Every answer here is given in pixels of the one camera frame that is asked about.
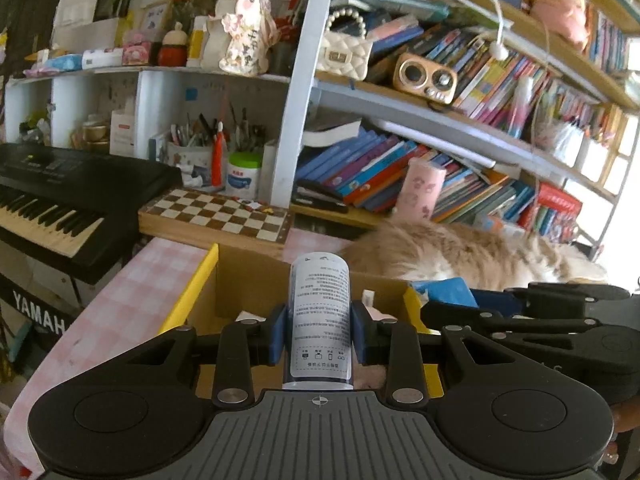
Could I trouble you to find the white jar green lid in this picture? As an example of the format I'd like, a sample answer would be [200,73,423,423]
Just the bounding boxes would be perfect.
[227,152,264,200]

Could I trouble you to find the pink plush toy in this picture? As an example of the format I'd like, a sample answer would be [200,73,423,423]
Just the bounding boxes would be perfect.
[529,0,590,46]

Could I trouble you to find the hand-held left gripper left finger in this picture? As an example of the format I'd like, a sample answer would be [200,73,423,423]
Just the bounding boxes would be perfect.
[117,303,291,409]

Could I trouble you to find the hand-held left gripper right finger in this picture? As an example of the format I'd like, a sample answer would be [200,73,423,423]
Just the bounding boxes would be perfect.
[350,301,517,406]

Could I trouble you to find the desktop with pink checked tablecloth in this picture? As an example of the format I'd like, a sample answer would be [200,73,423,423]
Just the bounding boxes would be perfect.
[0,227,361,480]

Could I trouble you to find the black electronic keyboard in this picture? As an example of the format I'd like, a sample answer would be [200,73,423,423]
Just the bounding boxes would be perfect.
[0,142,184,286]

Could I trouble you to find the pink printed cup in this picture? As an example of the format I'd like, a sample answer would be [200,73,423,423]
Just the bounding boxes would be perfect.
[393,157,448,222]

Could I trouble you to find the white label spray bottle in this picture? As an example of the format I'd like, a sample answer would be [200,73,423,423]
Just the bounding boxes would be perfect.
[280,252,355,392]

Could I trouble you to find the fluffy orange white cat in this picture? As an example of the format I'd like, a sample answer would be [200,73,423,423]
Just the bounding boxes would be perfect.
[342,219,609,292]

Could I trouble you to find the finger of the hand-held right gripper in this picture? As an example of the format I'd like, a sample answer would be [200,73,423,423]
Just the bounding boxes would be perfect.
[476,281,633,314]
[419,300,527,342]

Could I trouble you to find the white carton red mark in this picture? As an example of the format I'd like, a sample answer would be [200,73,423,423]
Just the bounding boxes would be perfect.
[109,109,136,159]

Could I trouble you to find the red glue bottle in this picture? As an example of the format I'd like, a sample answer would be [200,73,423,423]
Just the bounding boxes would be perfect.
[211,119,227,189]

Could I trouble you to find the row of slanted books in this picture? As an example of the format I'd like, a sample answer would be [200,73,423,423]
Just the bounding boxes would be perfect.
[294,127,539,234]

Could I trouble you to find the yellow cardboard box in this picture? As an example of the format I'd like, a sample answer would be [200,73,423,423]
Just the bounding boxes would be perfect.
[158,243,446,400]

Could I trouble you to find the blue tissue pack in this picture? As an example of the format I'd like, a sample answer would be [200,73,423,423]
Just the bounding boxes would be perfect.
[24,52,84,76]

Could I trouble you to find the person's right hand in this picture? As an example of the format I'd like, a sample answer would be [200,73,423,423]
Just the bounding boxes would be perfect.
[604,394,640,468]

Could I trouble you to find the floral rabbit figurine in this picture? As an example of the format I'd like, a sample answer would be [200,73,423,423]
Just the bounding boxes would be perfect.
[218,0,277,77]

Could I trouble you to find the red round doll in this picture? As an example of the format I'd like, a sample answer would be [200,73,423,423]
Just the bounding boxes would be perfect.
[157,22,190,68]

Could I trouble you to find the blue packet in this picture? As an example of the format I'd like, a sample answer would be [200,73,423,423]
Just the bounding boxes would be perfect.
[409,277,481,309]

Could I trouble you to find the red box set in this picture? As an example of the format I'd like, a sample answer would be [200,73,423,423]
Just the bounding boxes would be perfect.
[517,182,585,244]

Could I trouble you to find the white tall bookshelf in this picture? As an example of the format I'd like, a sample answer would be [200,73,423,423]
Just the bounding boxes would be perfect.
[269,0,640,261]

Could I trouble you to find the white quilted pearl handbag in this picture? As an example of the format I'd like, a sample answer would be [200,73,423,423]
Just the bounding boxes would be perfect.
[319,7,375,81]

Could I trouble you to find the white side shelf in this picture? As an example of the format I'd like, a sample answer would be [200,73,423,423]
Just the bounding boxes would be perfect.
[2,0,296,196]

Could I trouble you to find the row of colourful upright books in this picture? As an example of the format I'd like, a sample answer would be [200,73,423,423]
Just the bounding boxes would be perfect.
[367,24,626,134]

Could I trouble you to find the pen holder with pens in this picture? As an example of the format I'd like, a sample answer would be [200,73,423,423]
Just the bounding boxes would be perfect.
[166,109,216,171]

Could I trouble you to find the wooden chessboard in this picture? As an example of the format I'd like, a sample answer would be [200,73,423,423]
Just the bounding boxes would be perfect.
[138,188,296,261]

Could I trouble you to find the small pink box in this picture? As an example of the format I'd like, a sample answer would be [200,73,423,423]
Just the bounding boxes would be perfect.
[122,42,151,67]

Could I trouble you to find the gold retro radio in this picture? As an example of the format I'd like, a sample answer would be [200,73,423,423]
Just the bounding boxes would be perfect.
[392,52,459,105]

